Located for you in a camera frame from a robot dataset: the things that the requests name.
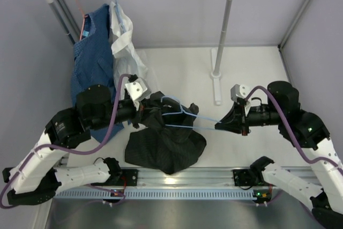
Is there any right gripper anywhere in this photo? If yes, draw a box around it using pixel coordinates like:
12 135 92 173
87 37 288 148
215 101 283 136

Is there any blue wire hanger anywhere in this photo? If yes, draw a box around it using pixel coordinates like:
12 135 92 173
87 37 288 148
160 95 221 130

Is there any black pinstriped shirt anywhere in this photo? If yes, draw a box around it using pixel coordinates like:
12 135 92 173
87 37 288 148
124 91 207 175

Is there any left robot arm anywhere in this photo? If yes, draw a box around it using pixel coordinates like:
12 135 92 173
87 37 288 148
1 82 147 209

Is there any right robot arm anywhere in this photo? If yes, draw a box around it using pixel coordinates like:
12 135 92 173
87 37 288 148
215 81 342 228

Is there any white shirt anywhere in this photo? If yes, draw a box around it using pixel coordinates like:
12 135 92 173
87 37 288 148
110 2 148 86

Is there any blue checked shirt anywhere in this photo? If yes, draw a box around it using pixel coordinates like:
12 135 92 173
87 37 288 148
70 4 126 144

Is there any light blue hanger with shirt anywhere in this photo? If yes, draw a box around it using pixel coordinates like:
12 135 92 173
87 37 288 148
114 0 128 33

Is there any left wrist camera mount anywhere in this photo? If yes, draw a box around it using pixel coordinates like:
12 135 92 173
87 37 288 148
125 75 151 111

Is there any aluminium mounting rail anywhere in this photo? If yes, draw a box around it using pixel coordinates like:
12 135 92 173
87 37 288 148
53 166 335 187

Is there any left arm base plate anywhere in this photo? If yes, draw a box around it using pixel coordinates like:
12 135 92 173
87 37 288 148
91 169 138 187

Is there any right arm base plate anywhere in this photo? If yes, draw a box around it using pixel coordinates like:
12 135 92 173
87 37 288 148
233 169 273 205

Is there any slotted cable duct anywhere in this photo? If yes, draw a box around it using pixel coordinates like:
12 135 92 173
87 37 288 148
55 188 257 200

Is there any pink wire hanger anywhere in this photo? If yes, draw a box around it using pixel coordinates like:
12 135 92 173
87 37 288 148
74 0 87 41

